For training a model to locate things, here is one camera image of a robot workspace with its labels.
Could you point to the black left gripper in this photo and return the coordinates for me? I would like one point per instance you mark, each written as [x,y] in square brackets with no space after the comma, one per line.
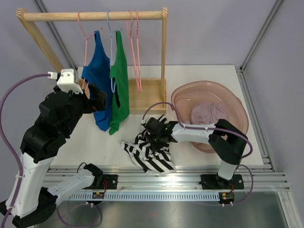
[98,103]

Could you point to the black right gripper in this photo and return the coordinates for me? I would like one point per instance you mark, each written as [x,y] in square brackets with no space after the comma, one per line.
[156,147]

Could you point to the black white striped tank top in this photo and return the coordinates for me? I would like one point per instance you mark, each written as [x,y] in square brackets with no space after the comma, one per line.
[151,161]

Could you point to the green tank top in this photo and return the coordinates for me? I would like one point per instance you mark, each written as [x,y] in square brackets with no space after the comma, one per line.
[120,101]

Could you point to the pink wire hanger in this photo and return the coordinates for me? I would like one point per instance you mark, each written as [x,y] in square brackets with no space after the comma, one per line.
[139,83]

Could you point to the pale pink tank top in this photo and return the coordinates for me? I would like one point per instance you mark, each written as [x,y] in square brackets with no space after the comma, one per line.
[208,113]

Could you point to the light blue wire hanger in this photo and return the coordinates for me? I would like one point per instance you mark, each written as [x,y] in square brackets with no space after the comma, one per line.
[111,52]

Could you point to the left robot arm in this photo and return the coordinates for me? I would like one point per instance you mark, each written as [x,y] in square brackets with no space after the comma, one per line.
[59,114]

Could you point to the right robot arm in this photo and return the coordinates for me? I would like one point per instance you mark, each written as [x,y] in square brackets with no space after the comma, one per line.
[226,140]

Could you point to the blue tank top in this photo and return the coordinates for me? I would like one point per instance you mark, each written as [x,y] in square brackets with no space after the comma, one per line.
[98,72]

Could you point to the pink hanger under blue top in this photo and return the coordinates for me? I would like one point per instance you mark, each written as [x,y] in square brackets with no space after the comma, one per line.
[85,84]

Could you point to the wooden clothes rack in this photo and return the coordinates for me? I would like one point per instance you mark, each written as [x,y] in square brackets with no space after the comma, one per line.
[154,90]

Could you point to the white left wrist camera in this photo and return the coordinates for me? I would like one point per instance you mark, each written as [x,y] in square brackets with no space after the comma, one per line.
[67,80]

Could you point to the aluminium frame post left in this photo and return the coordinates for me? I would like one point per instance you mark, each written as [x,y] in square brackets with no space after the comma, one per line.
[54,31]

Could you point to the aluminium frame post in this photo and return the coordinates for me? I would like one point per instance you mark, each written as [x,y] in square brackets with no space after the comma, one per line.
[54,31]
[262,32]

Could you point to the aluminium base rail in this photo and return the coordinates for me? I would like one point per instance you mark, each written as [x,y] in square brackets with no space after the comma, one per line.
[183,184]

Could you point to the aluminium frame post right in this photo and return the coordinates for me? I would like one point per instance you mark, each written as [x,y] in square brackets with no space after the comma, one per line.
[262,32]

